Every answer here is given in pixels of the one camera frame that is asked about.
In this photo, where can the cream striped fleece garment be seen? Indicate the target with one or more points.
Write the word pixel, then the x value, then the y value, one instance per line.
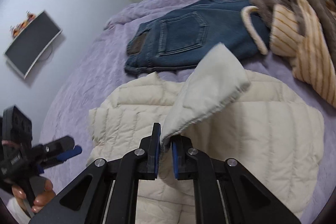
pixel 304 56

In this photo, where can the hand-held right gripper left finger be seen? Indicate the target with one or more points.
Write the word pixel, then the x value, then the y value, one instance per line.
pixel 157 153

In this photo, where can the purple fleece blanket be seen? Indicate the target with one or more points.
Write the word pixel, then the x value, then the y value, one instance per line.
pixel 86 77

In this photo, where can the blue jeans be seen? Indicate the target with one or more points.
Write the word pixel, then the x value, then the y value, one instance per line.
pixel 183 35

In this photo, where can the wall-mounted flat screen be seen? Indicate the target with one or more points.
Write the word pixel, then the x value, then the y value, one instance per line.
pixel 32 43

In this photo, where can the person's left hand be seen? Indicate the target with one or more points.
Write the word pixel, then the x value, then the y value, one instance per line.
pixel 43 199

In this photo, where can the orange decorative flowers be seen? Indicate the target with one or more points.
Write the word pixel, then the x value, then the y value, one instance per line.
pixel 21 26

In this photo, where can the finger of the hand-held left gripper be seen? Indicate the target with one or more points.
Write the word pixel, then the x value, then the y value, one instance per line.
pixel 72 151
pixel 60 144

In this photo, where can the cream puffer jacket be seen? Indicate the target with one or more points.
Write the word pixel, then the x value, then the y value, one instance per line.
pixel 262 134

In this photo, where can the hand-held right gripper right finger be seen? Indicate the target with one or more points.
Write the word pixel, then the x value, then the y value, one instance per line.
pixel 174 158

